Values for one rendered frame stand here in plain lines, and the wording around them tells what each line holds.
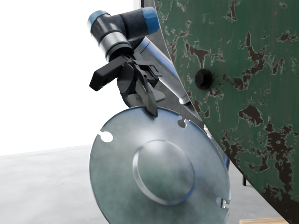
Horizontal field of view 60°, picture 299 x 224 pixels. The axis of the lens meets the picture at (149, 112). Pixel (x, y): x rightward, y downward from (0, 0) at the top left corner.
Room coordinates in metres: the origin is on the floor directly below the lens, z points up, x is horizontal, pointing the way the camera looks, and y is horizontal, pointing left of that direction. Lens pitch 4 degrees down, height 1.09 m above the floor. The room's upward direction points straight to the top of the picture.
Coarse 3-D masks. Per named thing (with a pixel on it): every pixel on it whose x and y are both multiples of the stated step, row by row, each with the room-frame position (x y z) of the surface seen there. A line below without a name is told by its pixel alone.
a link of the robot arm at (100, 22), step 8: (96, 16) 0.70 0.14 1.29; (104, 16) 0.70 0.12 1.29; (112, 16) 0.71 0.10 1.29; (120, 16) 0.71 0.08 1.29; (88, 24) 0.72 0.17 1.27; (96, 24) 0.69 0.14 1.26; (104, 24) 0.68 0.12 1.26; (112, 24) 0.69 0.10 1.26; (120, 24) 0.70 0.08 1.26; (96, 32) 0.68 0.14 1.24; (104, 32) 0.67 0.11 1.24; (112, 32) 0.66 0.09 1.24; (120, 32) 0.68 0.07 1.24; (96, 40) 0.69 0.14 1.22
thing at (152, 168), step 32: (128, 128) 0.51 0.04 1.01; (160, 128) 0.54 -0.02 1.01; (192, 128) 0.57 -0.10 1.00; (96, 160) 0.44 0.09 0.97; (128, 160) 0.46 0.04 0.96; (160, 160) 0.48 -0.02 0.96; (192, 160) 0.52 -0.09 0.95; (96, 192) 0.41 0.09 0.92; (128, 192) 0.43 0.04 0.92; (160, 192) 0.44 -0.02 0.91; (192, 192) 0.47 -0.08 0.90; (224, 192) 0.50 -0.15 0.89
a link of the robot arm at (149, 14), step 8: (144, 8) 0.74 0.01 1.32; (152, 8) 0.74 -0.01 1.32; (128, 16) 0.71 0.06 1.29; (136, 16) 0.72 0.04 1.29; (144, 16) 0.72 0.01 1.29; (152, 16) 0.73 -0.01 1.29; (128, 24) 0.71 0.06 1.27; (136, 24) 0.72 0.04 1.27; (144, 24) 0.72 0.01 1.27; (152, 24) 0.74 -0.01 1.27; (128, 32) 0.71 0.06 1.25; (136, 32) 0.73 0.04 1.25; (144, 32) 0.74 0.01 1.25; (152, 32) 0.76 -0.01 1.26; (128, 40) 0.81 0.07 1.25
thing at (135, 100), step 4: (128, 96) 0.60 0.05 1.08; (132, 96) 0.59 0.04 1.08; (136, 96) 0.58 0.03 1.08; (140, 96) 0.61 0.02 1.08; (128, 100) 0.60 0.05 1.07; (132, 100) 0.59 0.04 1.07; (136, 100) 0.58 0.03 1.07; (140, 100) 0.58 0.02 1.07; (132, 104) 0.59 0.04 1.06; (136, 104) 0.58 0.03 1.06; (140, 104) 0.57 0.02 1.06; (144, 104) 0.60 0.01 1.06
